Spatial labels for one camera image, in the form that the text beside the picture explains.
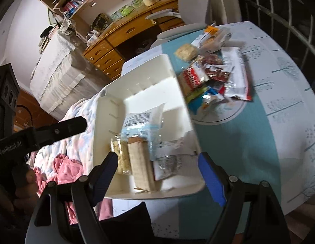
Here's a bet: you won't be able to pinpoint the black cable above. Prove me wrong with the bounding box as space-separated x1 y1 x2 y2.
14 104 34 128

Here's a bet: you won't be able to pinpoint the white office chair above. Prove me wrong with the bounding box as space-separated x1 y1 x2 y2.
146 0 242 48

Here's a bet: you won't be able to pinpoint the teal striped table runner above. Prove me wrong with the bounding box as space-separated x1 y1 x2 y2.
161 29 283 239

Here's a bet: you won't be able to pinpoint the dark red snack packet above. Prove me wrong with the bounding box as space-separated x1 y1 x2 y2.
201 54 234 83

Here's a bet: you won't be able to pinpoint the white plastic organizer bin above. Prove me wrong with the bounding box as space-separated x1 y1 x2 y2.
93 54 205 200

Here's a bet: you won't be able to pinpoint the white lace-covered cabinet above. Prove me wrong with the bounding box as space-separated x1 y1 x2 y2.
29 31 111 120

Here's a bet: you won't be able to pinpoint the green tea snack packet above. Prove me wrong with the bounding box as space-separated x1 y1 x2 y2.
185 86 208 103

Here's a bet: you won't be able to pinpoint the clear bag brown pastry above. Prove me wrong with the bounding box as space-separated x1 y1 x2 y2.
198 28 245 55

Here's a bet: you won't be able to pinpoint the white red-edged snack packet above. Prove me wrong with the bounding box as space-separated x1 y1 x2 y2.
221 47 252 101

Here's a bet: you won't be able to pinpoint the beige wafer cracker packet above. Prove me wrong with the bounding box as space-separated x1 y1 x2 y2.
128 137 156 193

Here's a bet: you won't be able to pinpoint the person's left hand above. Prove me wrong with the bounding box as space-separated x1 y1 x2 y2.
0 165 39 218

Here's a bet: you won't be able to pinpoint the clear bag yellow puffs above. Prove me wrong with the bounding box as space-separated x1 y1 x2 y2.
110 134 132 175

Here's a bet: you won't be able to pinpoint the rice cracker clear packet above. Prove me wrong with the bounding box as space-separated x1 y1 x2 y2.
174 44 198 62

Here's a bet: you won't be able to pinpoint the blue white snack packet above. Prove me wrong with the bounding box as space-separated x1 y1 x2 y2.
187 86 228 116

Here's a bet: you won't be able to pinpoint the wooden desk with drawers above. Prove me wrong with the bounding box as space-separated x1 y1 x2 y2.
83 0 184 80

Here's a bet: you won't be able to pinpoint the red white cookie packet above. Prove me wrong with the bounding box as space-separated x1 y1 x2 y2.
177 64 209 96

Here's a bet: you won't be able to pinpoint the pink cloth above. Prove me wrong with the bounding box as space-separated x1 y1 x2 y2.
33 154 113 221

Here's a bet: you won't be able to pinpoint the metal window grille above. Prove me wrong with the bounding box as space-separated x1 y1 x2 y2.
238 0 315 92

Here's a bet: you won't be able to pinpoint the white orange snack bar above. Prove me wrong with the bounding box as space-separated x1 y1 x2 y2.
191 25 220 48

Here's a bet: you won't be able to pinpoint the white printed snack packet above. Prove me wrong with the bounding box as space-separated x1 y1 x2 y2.
153 131 199 181

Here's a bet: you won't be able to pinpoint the white tree-print tablecloth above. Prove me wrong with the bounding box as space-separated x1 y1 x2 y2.
121 22 315 238

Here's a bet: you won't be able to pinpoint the light blue white packet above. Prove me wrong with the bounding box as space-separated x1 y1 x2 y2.
120 103 165 161

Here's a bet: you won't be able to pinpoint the floral blanket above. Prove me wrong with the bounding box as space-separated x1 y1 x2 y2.
32 93 100 178

